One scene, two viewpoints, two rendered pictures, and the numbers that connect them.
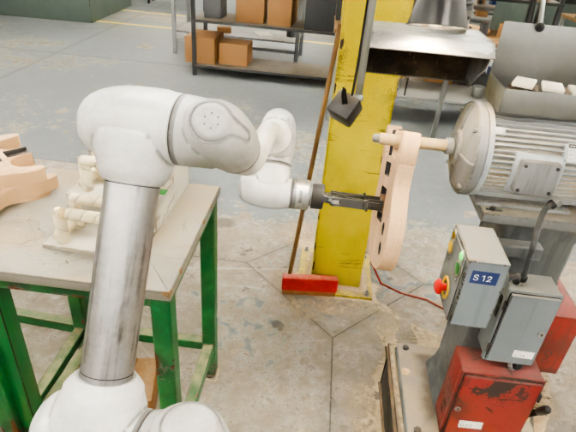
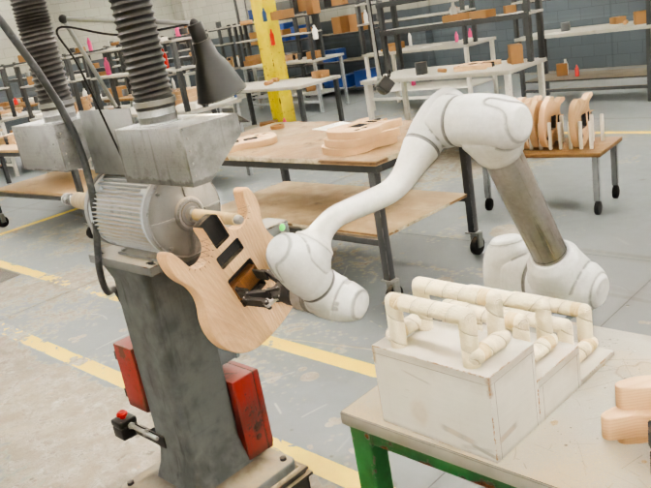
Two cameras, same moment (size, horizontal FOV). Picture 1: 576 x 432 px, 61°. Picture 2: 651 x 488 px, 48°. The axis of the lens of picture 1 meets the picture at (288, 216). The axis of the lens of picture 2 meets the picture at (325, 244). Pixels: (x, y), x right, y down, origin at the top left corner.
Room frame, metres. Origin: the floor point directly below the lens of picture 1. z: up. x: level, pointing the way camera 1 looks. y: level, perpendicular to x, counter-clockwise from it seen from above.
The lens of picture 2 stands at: (2.49, 1.21, 1.74)
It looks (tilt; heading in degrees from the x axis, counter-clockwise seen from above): 18 degrees down; 223
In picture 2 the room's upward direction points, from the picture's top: 10 degrees counter-clockwise
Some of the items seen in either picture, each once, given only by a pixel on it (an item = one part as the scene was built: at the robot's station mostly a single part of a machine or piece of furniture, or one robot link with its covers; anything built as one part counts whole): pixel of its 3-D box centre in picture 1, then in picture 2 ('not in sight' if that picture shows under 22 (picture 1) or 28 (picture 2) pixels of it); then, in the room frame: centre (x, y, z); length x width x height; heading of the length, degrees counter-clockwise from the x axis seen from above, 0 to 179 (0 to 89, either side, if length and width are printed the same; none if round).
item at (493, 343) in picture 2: not in sight; (489, 346); (1.45, 0.59, 1.12); 0.11 x 0.03 x 0.03; 176
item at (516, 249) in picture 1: (515, 249); not in sight; (1.13, -0.63, 1.02); 0.13 x 0.04 x 0.04; 87
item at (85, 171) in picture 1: (86, 175); (543, 326); (1.25, 0.59, 1.07); 0.03 x 0.03 x 0.09
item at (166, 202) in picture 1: (123, 200); (500, 367); (1.29, 0.51, 0.98); 0.27 x 0.16 x 0.09; 86
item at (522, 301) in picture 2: (111, 164); (505, 298); (1.25, 0.51, 1.12); 0.20 x 0.03 x 0.03; 85
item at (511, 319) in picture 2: not in sight; (482, 314); (1.33, 0.50, 1.12); 0.20 x 0.03 x 0.03; 85
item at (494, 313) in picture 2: not in sight; (495, 321); (1.41, 0.58, 1.15); 0.03 x 0.03 x 0.09
